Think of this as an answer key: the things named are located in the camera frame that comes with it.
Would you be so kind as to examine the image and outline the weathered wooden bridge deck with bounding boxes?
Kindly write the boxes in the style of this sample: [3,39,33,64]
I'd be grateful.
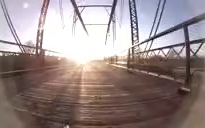
[0,61,204,128]

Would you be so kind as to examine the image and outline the rusty steel bridge truss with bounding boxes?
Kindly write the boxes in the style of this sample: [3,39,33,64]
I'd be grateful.
[0,0,168,66]

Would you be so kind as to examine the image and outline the green grass field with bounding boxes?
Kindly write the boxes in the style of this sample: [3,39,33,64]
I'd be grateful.
[135,55,205,82]

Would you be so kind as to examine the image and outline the dark row of trees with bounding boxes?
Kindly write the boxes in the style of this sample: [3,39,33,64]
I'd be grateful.
[0,39,68,73]

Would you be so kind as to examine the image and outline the steel lattice bridge railing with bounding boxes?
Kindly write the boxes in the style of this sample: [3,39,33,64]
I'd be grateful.
[0,37,70,78]
[104,9,205,95]

